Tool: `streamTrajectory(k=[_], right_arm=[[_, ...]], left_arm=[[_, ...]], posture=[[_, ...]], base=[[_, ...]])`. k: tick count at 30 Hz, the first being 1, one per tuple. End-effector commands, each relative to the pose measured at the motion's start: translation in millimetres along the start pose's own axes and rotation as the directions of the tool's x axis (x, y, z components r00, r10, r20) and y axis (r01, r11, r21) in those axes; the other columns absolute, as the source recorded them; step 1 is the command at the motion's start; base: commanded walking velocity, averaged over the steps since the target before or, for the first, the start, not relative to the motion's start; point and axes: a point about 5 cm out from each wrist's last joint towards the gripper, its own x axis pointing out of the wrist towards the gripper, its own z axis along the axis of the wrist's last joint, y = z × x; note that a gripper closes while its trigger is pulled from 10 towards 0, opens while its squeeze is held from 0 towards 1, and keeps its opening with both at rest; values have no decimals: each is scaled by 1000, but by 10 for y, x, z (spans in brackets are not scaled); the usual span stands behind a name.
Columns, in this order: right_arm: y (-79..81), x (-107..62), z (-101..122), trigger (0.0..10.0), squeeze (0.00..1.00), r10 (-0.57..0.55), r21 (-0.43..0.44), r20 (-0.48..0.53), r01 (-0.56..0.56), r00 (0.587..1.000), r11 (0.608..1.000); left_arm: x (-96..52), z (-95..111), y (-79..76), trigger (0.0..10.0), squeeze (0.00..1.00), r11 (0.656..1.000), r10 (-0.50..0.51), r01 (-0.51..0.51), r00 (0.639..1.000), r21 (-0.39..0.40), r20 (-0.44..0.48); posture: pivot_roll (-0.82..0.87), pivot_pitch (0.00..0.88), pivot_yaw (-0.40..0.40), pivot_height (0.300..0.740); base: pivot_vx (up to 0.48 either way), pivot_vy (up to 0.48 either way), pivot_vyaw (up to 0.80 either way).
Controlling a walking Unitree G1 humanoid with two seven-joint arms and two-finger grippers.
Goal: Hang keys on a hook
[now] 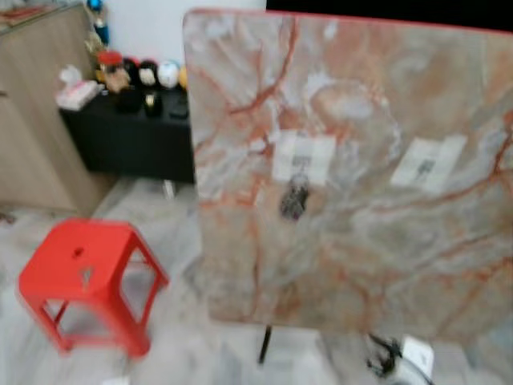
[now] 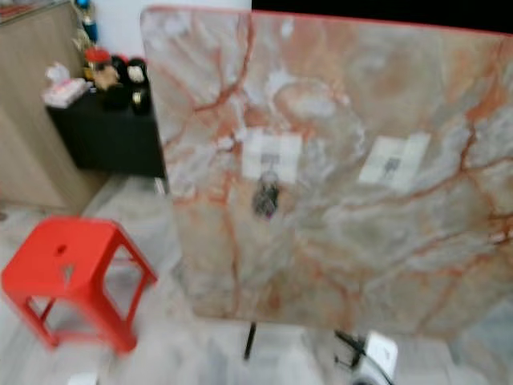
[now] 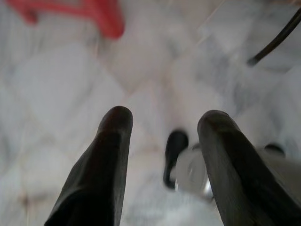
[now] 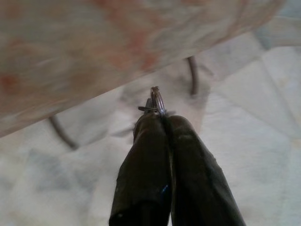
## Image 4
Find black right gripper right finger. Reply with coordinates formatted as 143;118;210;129
166;114;246;226

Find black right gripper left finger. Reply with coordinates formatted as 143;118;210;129
108;114;171;226

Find silver key ring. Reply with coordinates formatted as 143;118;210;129
150;86;166;116

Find floral tablecloth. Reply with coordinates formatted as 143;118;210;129
0;0;283;139

